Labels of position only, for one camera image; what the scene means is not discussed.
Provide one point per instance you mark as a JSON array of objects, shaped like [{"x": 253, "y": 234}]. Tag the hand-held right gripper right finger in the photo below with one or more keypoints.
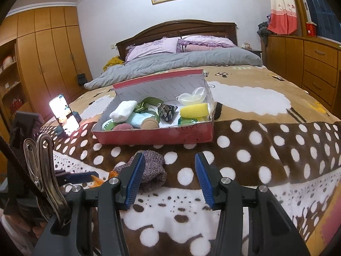
[{"x": 205, "y": 181}]

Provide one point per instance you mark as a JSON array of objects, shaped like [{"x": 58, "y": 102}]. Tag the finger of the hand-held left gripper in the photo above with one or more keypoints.
[{"x": 80, "y": 177}]

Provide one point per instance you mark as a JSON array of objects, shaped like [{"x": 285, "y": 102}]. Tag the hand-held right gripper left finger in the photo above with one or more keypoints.
[{"x": 134, "y": 181}]

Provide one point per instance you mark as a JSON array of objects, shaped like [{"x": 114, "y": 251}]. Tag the grey purple knit cloth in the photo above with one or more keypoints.
[{"x": 149, "y": 170}]

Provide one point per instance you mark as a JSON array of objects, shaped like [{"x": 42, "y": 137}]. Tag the red cardboard shoe box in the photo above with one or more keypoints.
[{"x": 159, "y": 136}]

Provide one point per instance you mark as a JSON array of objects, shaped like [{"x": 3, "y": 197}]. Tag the beige round makeup sponge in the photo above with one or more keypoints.
[{"x": 149, "y": 124}]

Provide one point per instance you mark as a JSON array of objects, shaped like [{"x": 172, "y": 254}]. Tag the blue face mask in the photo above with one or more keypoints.
[{"x": 138, "y": 118}]

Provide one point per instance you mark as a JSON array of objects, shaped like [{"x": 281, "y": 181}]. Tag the white towel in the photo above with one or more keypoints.
[{"x": 122, "y": 112}]

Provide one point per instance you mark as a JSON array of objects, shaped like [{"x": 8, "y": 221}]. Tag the yellow sponge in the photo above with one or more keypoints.
[{"x": 193, "y": 110}]

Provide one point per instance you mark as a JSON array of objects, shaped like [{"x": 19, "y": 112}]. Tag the dark patterned pouch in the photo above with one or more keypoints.
[{"x": 166, "y": 112}]

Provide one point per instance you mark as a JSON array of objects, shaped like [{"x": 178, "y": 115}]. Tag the green satin ribbon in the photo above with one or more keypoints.
[{"x": 149, "y": 105}]

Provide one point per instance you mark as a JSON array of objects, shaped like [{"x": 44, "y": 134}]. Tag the clear plastic package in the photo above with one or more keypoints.
[{"x": 191, "y": 96}]

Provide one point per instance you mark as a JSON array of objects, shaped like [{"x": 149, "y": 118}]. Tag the red shelf item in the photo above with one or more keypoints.
[{"x": 16, "y": 104}]

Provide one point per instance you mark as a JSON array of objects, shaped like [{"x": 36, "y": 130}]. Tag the metal spring clip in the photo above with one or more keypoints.
[{"x": 44, "y": 170}]

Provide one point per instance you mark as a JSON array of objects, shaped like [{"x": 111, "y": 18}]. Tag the smartphone with lit screen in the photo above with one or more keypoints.
[{"x": 64, "y": 112}]

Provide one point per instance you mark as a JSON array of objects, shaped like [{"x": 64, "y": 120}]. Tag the peach pink sponge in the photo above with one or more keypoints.
[{"x": 121, "y": 127}]

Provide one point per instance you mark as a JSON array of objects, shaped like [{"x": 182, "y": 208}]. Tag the green and white sock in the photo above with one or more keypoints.
[{"x": 108, "y": 124}]

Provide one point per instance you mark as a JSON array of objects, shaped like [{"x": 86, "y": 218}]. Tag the dark phone stand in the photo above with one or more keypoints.
[{"x": 77, "y": 117}]

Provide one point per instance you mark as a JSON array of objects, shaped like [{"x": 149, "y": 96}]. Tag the green pouch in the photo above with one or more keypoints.
[{"x": 187, "y": 121}]

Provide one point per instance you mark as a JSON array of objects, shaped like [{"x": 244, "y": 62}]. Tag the white round container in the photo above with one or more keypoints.
[{"x": 6, "y": 60}]

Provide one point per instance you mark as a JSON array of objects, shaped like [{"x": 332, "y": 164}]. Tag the brown white spotted blanket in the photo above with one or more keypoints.
[{"x": 266, "y": 149}]

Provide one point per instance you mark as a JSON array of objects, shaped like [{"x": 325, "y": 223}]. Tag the dark bag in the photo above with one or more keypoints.
[{"x": 81, "y": 79}]

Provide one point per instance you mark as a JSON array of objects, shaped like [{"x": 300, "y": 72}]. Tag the wooden wardrobe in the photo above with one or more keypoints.
[{"x": 48, "y": 50}]

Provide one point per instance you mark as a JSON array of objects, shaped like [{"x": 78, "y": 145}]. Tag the tan sheep print blanket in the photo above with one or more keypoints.
[{"x": 253, "y": 93}]

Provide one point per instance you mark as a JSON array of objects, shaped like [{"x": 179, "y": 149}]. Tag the yellow knit cloth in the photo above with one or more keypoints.
[{"x": 113, "y": 63}]

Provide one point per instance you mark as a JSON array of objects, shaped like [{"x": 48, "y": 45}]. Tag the grey duvet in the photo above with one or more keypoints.
[{"x": 186, "y": 58}]

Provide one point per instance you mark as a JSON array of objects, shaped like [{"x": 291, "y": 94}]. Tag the lilac pillow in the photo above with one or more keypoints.
[{"x": 154, "y": 48}]

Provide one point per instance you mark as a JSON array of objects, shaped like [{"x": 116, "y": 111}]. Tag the purple frilled pillow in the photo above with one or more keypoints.
[{"x": 207, "y": 42}]

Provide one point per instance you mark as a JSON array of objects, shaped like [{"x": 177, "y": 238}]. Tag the wooden nightstand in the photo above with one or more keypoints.
[{"x": 251, "y": 49}]

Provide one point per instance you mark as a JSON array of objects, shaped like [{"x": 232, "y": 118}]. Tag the dark wooden headboard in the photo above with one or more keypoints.
[{"x": 165, "y": 29}]

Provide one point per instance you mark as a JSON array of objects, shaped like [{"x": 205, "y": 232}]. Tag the wooden drawer cabinet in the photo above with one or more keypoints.
[{"x": 306, "y": 58}]

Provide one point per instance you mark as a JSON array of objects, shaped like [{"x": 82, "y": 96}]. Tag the pile of dark clothes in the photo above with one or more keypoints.
[{"x": 263, "y": 29}]

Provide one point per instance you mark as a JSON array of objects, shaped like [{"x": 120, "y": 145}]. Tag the red container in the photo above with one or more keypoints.
[{"x": 311, "y": 29}]

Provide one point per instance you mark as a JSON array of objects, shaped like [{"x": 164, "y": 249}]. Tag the pink floral curtain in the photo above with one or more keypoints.
[{"x": 282, "y": 5}]

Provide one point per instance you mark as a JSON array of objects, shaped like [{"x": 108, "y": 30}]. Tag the window with dark panes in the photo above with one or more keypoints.
[{"x": 319, "y": 5}]

